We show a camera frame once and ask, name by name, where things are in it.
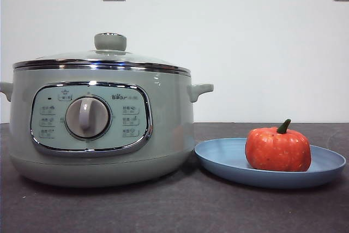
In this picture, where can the blue round plate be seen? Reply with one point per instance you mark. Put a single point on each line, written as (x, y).
(218, 154)

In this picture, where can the pale green electric steamer pot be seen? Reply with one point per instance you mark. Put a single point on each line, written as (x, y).
(169, 124)

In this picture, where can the glass lid with green knob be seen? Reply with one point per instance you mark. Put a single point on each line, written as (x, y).
(110, 41)

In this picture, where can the orange toy pumpkin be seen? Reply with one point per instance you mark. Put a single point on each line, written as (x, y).
(275, 148)

